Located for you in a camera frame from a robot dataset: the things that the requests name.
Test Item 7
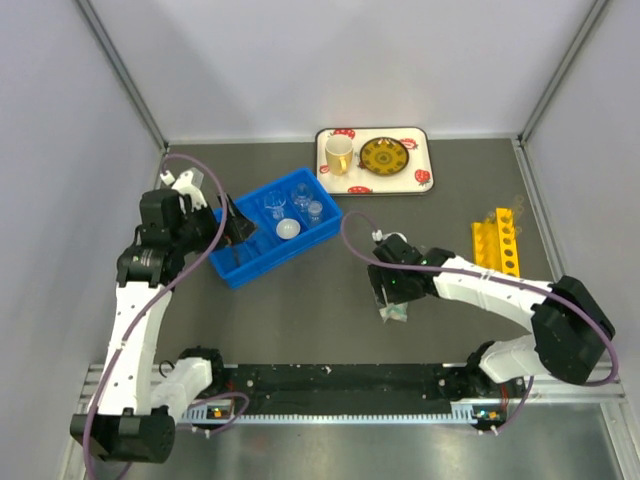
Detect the yellow test tube rack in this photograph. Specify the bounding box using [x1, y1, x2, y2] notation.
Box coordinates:
[471, 207, 520, 277]

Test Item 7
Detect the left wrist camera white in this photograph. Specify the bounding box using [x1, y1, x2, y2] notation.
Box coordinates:
[159, 168, 208, 210]

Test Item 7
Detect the white round dish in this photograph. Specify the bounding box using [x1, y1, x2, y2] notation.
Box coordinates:
[276, 218, 301, 241]

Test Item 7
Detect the grey slotted cable duct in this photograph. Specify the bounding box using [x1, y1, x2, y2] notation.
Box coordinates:
[184, 403, 481, 425]

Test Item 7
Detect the round glass flask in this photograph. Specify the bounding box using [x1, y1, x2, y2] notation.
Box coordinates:
[291, 182, 314, 212]

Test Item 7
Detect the plastic bag with gloves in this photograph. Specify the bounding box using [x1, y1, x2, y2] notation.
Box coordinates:
[379, 303, 408, 323]

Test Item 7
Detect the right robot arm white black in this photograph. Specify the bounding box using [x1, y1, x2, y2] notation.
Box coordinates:
[367, 231, 615, 396]

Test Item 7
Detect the yellow ceramic mug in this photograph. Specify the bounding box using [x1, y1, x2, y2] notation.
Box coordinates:
[325, 134, 354, 176]

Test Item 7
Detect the strawberry pattern white tray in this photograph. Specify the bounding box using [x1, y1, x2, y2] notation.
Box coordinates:
[315, 127, 434, 195]

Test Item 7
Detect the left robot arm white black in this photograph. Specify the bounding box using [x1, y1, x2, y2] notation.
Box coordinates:
[70, 189, 256, 463]

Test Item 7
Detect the yellow black patterned plate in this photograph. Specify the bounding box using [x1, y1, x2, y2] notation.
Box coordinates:
[359, 137, 410, 176]

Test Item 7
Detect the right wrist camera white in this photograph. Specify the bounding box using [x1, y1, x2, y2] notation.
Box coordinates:
[371, 229, 407, 245]

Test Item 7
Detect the clear glass beaker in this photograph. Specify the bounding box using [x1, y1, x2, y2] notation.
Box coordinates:
[263, 190, 286, 222]

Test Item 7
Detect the small glass beaker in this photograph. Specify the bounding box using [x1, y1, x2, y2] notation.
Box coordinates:
[307, 200, 324, 227]

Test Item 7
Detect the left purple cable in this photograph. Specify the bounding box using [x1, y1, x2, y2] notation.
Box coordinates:
[81, 152, 251, 480]

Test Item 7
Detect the blue plastic compartment bin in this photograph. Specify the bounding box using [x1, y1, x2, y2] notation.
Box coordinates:
[210, 167, 342, 288]

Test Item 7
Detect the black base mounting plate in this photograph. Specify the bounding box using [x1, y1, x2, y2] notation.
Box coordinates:
[198, 364, 525, 416]

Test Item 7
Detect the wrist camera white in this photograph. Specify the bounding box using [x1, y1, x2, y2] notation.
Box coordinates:
[159, 168, 208, 210]
[371, 229, 407, 245]

